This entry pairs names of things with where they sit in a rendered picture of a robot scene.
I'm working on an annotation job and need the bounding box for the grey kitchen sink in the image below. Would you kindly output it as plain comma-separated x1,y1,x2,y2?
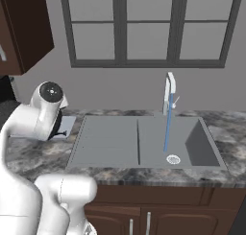
65,114,230,171

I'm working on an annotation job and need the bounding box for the grey flat tray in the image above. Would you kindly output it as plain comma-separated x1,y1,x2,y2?
57,115,78,137

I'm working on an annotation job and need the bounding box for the round white sink drain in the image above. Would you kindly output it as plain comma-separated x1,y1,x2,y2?
165,153,182,166

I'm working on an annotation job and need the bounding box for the brown panel under sink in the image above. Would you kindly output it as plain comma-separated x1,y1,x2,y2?
91,184,215,208

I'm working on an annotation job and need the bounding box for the white and grey tap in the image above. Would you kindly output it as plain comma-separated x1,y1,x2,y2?
161,71,181,117

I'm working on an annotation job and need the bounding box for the blue water stream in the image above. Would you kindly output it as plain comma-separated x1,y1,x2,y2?
162,92,175,153

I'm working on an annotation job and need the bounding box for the dark grey framed window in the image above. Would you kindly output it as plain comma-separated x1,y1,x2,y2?
59,0,245,69

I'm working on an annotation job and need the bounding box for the brown base cupboard door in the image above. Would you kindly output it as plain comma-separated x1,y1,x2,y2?
84,205,142,235
140,205,239,235

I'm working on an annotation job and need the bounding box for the silver base cupboard handle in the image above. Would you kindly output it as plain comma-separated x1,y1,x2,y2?
128,218,135,235
145,211,152,235

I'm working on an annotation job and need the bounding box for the brown wall cupboard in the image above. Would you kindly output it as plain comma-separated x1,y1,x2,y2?
0,0,55,77

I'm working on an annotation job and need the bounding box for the silver wall cupboard handle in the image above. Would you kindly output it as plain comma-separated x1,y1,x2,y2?
0,44,8,62

